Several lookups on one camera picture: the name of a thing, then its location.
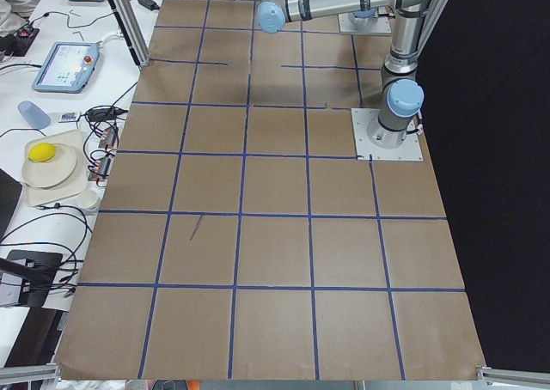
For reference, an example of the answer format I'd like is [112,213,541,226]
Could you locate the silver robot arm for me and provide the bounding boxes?
[257,0,446,149]

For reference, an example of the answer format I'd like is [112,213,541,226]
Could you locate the white paper cup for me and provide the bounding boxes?
[76,190,101,215]

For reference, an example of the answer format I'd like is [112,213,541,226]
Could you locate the black power adapter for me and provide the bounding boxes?
[137,0,160,11]

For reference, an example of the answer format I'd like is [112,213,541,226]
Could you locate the beige plate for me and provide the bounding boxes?
[21,144,77,188]

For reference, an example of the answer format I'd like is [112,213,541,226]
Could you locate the yellow lemon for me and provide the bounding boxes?
[27,142,57,162]

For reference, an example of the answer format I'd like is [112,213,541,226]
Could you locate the beige tray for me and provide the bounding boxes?
[22,130,88,207]

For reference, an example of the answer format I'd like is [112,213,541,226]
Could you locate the light blue plastic cup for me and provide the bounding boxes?
[17,101,51,130]

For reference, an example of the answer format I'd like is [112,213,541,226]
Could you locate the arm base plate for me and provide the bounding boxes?
[338,13,392,37]
[351,108,423,161]

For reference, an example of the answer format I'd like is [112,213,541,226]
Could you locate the aluminium frame post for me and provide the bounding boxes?
[107,0,150,68]

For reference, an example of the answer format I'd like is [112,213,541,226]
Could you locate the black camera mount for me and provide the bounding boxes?
[1,249,63,308]

